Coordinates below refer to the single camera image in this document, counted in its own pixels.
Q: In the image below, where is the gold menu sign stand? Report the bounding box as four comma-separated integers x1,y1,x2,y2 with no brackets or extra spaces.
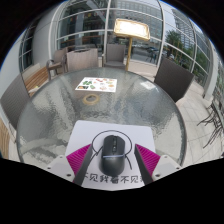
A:
113,18,151,72

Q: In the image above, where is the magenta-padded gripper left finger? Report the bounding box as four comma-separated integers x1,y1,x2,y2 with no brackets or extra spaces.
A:
46,143,94,187

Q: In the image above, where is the black computer mouse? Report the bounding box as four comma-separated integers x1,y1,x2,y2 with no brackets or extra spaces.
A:
100,134,127,177

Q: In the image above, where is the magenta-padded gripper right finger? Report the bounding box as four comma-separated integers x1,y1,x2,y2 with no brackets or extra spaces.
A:
133,143,183,186

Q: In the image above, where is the black metal frame chair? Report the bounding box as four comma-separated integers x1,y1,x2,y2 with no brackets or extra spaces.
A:
196,89,224,149

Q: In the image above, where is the dark grey wicker chair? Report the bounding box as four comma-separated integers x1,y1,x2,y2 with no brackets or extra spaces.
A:
153,58,195,104

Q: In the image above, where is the grey wicker armchair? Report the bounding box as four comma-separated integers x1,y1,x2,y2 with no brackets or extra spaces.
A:
45,47,69,80

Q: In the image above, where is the tan tape roll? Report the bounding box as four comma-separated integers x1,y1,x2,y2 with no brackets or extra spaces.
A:
82,93,100,106

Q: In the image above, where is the colourful printed menu card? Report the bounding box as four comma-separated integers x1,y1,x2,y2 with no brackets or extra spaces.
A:
75,76,118,93

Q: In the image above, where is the white printed mouse pad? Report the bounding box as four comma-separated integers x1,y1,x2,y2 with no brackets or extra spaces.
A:
66,119,158,192

